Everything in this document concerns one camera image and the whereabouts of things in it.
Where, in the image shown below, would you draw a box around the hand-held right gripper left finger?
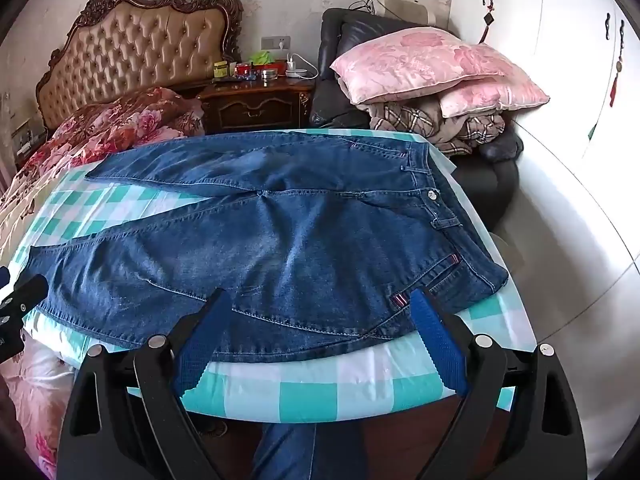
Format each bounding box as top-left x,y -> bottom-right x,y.
57,287 -> 236,480

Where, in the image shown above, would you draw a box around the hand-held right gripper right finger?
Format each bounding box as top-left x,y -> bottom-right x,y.
407,287 -> 588,480

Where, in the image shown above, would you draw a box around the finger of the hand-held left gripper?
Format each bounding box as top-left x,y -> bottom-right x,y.
0,267 -> 50,320

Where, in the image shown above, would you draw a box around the blue denim pants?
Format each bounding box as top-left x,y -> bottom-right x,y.
27,131 -> 510,363

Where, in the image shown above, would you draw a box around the pink floral bedsheet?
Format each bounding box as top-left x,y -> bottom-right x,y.
0,160 -> 91,480

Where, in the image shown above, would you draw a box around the teal checkered tablecloth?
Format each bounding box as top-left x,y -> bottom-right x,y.
10,130 -> 523,423

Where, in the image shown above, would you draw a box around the person's leg in jeans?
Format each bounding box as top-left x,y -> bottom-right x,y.
252,420 -> 369,480

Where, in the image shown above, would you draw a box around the red floral quilt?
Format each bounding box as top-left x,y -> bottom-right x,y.
22,86 -> 206,181

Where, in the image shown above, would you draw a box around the plaid blanket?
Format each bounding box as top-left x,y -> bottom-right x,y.
369,102 -> 508,157

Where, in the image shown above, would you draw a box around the carved wooden nightstand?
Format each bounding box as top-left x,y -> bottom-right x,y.
197,77 -> 317,136

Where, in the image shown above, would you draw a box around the small pink floral pillow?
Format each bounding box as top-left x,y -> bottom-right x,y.
440,77 -> 551,120

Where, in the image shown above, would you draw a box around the tufted carved wooden headboard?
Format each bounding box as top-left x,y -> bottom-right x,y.
35,0 -> 244,131

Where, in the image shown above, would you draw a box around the large pink floral pillow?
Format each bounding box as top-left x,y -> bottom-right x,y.
330,27 -> 507,106

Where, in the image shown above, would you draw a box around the red tassel ornament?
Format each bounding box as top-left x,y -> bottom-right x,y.
608,20 -> 627,108
479,0 -> 498,45

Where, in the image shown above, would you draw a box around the black leather armchair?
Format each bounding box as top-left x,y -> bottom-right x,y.
309,7 -> 525,233

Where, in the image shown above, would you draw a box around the white wardrobe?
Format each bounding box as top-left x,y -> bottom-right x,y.
452,0 -> 640,261

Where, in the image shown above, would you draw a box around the white bag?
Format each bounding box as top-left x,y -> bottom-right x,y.
384,0 -> 436,26

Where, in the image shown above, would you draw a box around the white charger with cable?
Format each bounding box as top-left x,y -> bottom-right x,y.
285,52 -> 321,80

